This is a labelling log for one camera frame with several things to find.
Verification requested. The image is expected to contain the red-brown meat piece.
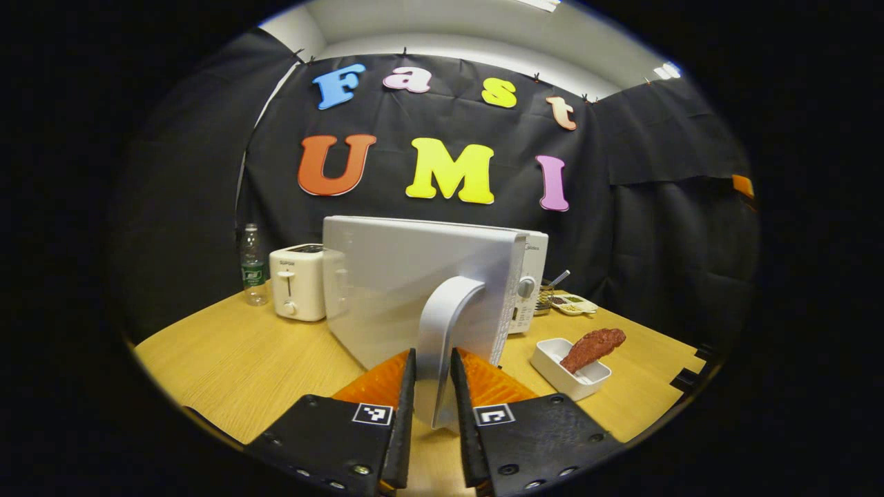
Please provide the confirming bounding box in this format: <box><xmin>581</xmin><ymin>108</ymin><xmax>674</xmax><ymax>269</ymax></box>
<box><xmin>559</xmin><ymin>328</ymin><xmax>628</xmax><ymax>375</ymax></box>

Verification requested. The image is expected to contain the clear plastic water bottle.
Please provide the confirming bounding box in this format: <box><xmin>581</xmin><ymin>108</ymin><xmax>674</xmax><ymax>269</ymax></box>
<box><xmin>240</xmin><ymin>223</ymin><xmax>269</xmax><ymax>306</ymax></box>

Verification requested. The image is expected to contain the white toaster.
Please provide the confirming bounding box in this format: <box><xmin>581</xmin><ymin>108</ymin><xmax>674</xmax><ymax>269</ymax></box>
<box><xmin>269</xmin><ymin>244</ymin><xmax>327</xmax><ymax>323</ymax></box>

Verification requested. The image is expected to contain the white microwave oven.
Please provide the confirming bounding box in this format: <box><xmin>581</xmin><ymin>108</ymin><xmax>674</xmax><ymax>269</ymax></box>
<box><xmin>322</xmin><ymin>215</ymin><xmax>550</xmax><ymax>430</ymax></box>

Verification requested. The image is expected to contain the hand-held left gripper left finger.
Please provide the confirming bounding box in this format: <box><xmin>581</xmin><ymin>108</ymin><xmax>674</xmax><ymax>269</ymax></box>
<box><xmin>243</xmin><ymin>348</ymin><xmax>418</xmax><ymax>497</ymax></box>

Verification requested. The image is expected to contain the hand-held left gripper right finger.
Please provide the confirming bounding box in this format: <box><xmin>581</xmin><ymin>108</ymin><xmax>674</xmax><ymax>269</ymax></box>
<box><xmin>450</xmin><ymin>347</ymin><xmax>626</xmax><ymax>497</ymax></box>

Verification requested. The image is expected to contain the white rectangular dish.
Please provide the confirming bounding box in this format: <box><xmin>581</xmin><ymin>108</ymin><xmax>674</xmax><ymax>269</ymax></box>
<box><xmin>530</xmin><ymin>337</ymin><xmax>613</xmax><ymax>402</ymax></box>

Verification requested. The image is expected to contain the black backdrop cloth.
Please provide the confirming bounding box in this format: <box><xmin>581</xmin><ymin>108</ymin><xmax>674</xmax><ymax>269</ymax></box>
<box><xmin>114</xmin><ymin>28</ymin><xmax>760</xmax><ymax>346</ymax></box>

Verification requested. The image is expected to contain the white divided seasoning dish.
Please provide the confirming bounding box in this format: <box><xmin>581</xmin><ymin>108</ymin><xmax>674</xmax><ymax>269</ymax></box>
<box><xmin>550</xmin><ymin>293</ymin><xmax>599</xmax><ymax>318</ymax></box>

